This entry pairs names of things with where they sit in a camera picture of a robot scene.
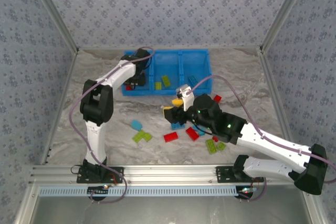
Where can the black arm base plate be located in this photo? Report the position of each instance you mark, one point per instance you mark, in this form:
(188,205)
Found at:
(223,174)
(116,174)

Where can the aluminium frame rail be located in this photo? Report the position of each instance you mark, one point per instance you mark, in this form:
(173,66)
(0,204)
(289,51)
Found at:
(60,106)
(277,106)
(313,205)
(26,205)

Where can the red long lego brick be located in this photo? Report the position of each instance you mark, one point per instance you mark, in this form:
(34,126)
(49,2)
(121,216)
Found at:
(192,133)
(170,137)

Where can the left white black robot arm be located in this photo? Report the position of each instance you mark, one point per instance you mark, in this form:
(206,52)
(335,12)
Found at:
(94,134)

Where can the wide aluminium frame beam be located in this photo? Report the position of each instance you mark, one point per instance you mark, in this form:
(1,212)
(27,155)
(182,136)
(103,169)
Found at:
(168,174)

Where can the green long lego brick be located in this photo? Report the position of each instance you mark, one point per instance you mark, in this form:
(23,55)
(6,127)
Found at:
(165,80)
(211,146)
(147,135)

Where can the aluminium frame post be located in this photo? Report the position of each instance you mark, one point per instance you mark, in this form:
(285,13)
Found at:
(53,11)
(284,11)

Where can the small lit circuit board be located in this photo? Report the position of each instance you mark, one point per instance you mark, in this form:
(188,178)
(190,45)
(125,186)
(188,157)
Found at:
(245,190)
(98,190)

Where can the grey metal sheet panel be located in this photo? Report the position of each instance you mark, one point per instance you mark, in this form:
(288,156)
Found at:
(168,211)

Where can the blue long lego brick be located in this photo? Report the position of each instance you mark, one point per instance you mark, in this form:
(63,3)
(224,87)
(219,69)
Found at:
(193,80)
(176,126)

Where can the red sloped lego brick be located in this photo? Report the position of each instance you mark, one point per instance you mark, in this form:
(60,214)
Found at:
(215,139)

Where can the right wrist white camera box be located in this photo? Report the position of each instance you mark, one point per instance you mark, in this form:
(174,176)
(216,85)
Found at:
(187,100)

